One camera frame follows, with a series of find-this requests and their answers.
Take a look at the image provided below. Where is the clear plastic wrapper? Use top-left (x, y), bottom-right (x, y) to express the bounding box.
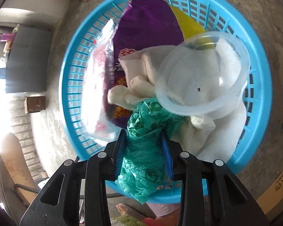
top-left (81, 19), bottom-right (120, 146)

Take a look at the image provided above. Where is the green plastic bag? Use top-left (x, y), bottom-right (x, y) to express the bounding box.
top-left (116, 98), bottom-right (183, 204)

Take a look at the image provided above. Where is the clear plastic bowl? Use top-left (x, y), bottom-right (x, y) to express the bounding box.
top-left (155, 32), bottom-right (250, 119)

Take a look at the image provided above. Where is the purple cup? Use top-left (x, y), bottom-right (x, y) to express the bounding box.
top-left (0, 33), bottom-right (15, 42)

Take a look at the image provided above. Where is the purple snack bag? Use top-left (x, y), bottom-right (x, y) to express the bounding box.
top-left (104, 0), bottom-right (185, 129)

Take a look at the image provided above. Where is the blue plastic waste basket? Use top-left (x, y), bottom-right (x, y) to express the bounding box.
top-left (59, 0), bottom-right (272, 204)

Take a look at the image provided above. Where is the grey cabinet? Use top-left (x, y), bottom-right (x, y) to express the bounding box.
top-left (5, 27), bottom-right (54, 93)

